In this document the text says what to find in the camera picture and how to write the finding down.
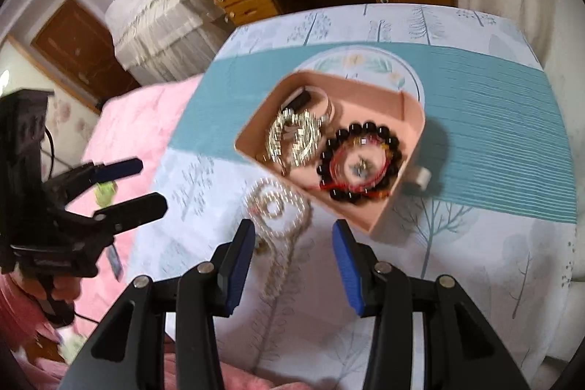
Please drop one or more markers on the tree print tablecloth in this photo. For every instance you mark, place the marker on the tree print tablecloth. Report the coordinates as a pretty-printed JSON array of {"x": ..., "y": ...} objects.
[{"x": 433, "y": 131}]

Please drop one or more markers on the floral cream curtain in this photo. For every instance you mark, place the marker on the floral cream curtain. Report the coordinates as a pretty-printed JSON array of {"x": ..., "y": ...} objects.
[{"x": 555, "y": 30}]

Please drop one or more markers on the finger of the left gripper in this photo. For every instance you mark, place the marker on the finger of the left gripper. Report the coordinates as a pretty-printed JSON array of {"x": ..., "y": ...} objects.
[
  {"x": 66, "y": 187},
  {"x": 110, "y": 221}
]

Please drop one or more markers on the pink quilt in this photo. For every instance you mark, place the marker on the pink quilt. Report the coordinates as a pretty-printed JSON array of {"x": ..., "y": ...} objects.
[{"x": 136, "y": 125}]

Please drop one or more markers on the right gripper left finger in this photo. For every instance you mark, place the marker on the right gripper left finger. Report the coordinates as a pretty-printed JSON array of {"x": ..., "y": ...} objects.
[{"x": 125, "y": 351}]

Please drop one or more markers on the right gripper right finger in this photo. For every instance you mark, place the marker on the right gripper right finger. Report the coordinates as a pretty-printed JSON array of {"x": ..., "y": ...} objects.
[{"x": 460, "y": 348}]

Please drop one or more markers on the brown wooden door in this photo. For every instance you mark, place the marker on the brown wooden door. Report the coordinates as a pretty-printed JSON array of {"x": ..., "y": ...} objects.
[{"x": 81, "y": 47}]

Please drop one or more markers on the pink jewelry tray box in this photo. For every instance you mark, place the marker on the pink jewelry tray box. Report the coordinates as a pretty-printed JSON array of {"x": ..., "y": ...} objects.
[{"x": 354, "y": 166}]

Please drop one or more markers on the green paper scrap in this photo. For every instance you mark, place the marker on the green paper scrap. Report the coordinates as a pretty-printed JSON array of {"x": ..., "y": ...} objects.
[{"x": 105, "y": 194}]

